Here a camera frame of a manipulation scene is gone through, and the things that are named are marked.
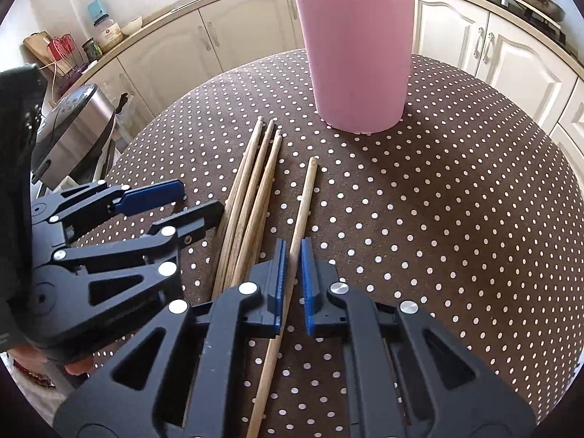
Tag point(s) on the person's left hand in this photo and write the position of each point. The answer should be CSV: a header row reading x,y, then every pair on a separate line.
x,y
78,366

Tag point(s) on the pink cup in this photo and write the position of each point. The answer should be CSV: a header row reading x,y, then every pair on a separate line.
x,y
360,64

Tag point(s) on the wooden cutting board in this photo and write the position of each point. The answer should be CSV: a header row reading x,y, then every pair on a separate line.
x,y
39,45

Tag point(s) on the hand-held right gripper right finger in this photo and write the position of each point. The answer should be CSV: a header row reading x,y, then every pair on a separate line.
x,y
310,287

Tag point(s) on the silver rice cooker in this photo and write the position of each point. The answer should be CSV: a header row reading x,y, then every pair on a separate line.
x,y
73,132

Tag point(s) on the small glass jar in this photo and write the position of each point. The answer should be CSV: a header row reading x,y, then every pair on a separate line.
x,y
91,49

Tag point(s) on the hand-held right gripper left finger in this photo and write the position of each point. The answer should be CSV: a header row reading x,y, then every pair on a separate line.
x,y
278,283

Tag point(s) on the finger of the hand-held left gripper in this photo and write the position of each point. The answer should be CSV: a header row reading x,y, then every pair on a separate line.
x,y
191,223
150,194

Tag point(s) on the large white-lidded jar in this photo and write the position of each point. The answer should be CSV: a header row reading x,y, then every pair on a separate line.
x,y
109,34

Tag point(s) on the single wooden chopstick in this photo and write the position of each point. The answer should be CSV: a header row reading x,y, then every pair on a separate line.
x,y
304,200

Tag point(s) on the white bowl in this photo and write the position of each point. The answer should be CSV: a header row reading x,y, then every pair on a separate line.
x,y
132,26

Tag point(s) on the light blue box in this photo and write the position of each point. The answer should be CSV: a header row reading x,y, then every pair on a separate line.
x,y
96,9

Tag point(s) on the brown polka-dot tablecloth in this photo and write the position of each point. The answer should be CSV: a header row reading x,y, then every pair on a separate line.
x,y
433,214

